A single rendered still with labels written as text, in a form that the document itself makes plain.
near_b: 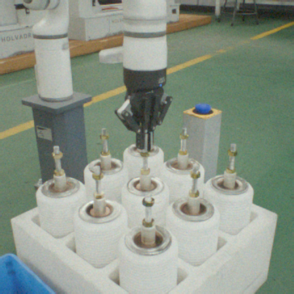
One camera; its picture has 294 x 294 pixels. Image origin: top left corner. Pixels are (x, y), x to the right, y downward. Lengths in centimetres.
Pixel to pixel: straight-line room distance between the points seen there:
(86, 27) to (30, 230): 270
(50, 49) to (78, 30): 234
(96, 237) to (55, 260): 10
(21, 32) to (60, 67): 184
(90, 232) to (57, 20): 62
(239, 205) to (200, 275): 16
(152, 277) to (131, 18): 40
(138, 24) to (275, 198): 79
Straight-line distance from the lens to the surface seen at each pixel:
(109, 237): 68
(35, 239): 78
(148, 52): 64
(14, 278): 89
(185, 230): 68
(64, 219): 77
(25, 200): 125
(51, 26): 109
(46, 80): 112
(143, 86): 65
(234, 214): 78
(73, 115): 114
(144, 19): 63
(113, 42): 352
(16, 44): 291
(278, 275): 99
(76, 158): 119
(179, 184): 82
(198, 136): 98
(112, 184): 82
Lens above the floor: 65
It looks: 26 degrees down
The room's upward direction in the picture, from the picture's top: straight up
